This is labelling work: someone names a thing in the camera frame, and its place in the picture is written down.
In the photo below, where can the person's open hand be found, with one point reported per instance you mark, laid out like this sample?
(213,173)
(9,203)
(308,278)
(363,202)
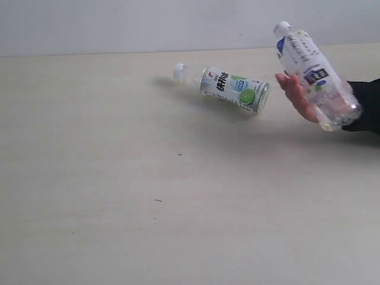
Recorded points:
(295,94)

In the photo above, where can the jasmine tea clear bottle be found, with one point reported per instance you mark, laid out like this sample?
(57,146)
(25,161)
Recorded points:
(330,97)

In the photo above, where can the lime label clear bottle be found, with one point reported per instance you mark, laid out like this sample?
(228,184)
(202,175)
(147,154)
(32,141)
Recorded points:
(249,94)

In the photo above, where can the black sleeved forearm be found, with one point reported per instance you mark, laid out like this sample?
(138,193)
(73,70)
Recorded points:
(368,95)

